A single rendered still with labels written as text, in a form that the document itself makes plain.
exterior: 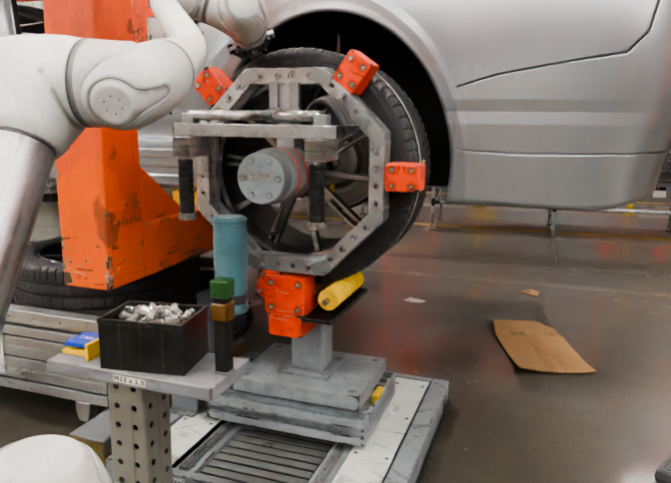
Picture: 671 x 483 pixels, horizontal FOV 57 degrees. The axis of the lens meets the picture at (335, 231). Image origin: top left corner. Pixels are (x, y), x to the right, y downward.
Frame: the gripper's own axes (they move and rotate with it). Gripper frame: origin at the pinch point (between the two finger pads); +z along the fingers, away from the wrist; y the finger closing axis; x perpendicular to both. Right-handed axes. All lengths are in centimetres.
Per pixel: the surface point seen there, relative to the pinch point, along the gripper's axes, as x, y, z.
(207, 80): -3.1, -14.8, -6.0
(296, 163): -34.1, -2.2, -19.5
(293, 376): -90, -28, 12
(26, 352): -51, -103, 26
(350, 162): -36.6, 15.9, 26.1
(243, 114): -19.0, -9.3, -25.5
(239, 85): -8.1, -7.4, -8.2
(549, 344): -141, 72, 92
